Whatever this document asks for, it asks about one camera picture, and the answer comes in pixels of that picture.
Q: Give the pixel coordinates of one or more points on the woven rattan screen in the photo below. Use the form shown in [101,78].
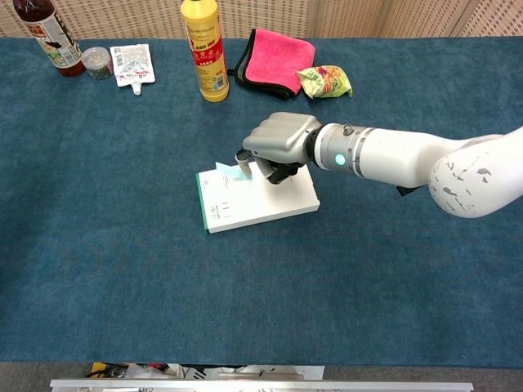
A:
[367,18]

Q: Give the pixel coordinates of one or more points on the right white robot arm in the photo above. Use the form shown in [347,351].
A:
[388,155]

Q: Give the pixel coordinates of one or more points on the blue felt table cover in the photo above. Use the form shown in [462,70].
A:
[245,294]

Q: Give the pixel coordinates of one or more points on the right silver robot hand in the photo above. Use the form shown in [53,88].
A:
[282,134]

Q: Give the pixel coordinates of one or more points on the white flat cardboard box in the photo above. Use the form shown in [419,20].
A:
[253,204]

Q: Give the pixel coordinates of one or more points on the yellow snack bag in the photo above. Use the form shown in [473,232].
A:
[324,81]

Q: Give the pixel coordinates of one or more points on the brown sauce bottle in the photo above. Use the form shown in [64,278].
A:
[53,41]

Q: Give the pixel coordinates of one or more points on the cluttered white robot base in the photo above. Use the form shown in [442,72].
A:
[204,371]

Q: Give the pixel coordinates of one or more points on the light blue paper strip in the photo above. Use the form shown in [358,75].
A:
[231,171]

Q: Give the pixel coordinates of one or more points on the yellow plastic bottle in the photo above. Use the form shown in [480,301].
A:
[206,53]

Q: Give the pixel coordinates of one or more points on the small clear lidded jar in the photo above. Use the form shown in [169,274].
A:
[97,61]

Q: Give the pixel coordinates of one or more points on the white spout pouch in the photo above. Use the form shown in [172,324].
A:
[132,65]

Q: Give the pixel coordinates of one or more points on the aluminium profile rail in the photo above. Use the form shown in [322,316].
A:
[261,386]

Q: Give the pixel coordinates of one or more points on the pink cloth with black trim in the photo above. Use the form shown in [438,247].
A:
[278,59]

